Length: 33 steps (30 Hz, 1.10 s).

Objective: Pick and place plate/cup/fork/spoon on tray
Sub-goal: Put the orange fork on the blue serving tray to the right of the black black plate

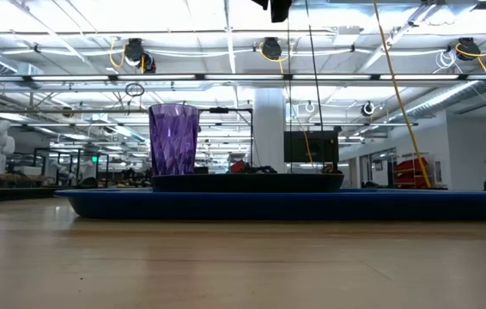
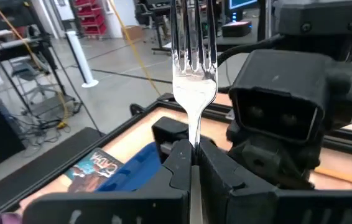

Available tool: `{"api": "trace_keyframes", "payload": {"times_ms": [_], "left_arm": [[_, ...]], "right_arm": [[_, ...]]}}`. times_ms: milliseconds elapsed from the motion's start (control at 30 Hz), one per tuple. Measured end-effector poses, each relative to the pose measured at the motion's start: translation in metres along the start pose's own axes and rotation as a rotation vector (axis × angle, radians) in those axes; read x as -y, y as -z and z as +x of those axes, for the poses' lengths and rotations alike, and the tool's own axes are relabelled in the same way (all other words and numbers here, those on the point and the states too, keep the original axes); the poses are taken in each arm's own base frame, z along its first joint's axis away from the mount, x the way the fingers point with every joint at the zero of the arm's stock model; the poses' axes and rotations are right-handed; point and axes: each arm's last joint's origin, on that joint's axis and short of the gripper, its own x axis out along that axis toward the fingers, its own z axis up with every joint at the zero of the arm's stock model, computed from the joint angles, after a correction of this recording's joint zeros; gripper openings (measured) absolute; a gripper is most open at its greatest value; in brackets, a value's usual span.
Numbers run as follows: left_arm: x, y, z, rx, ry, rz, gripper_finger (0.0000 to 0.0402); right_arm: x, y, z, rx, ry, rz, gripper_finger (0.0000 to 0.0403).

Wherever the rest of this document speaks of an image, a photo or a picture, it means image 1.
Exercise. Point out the purple faceted plastic cup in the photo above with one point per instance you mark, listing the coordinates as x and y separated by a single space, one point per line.
174 141

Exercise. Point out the black round plate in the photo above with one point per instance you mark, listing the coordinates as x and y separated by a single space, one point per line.
247 183

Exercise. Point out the black background robot arm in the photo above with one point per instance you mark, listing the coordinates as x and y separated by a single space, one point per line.
262 169

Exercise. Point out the blue plastic tray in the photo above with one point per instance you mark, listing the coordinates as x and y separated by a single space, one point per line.
281 206

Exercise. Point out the white square pillar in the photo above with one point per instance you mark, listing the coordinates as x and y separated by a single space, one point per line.
269 129

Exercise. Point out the black monitor screen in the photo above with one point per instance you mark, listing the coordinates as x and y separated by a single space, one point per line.
311 147

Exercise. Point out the red background box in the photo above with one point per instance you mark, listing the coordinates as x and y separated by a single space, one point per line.
237 166

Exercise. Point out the red storage bins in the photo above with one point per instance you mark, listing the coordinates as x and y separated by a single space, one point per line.
410 169

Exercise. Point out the long ceiling light rail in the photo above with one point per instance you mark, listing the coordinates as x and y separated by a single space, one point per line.
243 77

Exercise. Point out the black metal frame rig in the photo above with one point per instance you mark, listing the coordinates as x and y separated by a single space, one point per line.
226 110

